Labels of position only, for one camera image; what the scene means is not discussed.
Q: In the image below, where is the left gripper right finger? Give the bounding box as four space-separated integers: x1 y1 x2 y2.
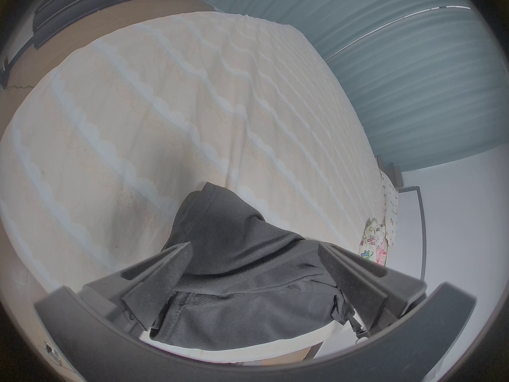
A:
318 242 428 330

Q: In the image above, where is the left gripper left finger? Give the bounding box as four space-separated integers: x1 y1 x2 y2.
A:
81 242 194 332

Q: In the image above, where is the black T-shirt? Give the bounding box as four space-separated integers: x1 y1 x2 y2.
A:
149 181 356 349

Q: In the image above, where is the white printed pyjama top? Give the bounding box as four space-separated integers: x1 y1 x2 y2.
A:
358 216 385 263

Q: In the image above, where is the white printed pillow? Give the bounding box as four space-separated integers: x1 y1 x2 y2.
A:
381 171 399 254

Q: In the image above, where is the grey bedside table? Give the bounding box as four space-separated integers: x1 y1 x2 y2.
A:
376 155 403 188

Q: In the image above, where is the bed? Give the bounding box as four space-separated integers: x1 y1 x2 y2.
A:
0 11 428 366

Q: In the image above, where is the black padded bench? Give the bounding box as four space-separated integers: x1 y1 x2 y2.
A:
0 0 160 87

